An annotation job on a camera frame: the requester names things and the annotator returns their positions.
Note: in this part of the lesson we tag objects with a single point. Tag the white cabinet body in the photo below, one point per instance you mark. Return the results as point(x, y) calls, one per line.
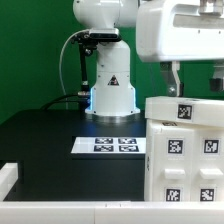
point(154, 131)

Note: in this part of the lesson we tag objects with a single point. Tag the white front fence rail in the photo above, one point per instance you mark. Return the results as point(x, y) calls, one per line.
point(111, 213)

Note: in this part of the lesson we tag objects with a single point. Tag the white marker base sheet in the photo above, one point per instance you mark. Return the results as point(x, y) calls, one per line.
point(109, 145)

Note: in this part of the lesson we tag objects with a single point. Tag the white door panel with peg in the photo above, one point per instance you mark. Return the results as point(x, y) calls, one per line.
point(175, 151)

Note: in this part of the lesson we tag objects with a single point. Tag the black camera on stand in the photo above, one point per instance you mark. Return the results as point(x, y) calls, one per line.
point(97, 35)

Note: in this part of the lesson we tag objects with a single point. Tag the white cabinet top block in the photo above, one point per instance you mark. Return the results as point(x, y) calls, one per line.
point(186, 110)

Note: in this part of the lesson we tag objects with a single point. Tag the black camera stand pole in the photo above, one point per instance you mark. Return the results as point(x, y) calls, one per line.
point(84, 78)

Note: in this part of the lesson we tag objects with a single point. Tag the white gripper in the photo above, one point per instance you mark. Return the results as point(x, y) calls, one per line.
point(176, 30)

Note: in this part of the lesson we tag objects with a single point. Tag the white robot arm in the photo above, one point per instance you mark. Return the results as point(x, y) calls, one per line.
point(113, 95)

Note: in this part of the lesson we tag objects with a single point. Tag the white left fence block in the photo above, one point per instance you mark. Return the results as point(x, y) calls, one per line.
point(8, 177)

